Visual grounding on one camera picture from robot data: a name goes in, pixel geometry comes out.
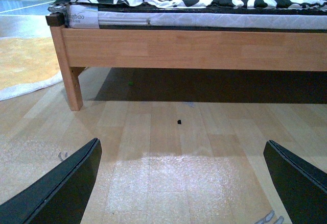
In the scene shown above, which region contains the white mattress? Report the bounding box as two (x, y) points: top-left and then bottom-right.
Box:
(67, 5), (326, 30)

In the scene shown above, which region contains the wooden bed frame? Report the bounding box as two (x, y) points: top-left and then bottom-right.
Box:
(46, 13), (326, 111)

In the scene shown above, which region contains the yellow and white round rug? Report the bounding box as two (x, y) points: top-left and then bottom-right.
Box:
(1, 37), (62, 101)

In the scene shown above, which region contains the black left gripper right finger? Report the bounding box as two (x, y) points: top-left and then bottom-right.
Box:
(263, 140), (326, 223)

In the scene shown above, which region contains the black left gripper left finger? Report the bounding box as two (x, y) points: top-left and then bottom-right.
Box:
(1, 138), (102, 223)

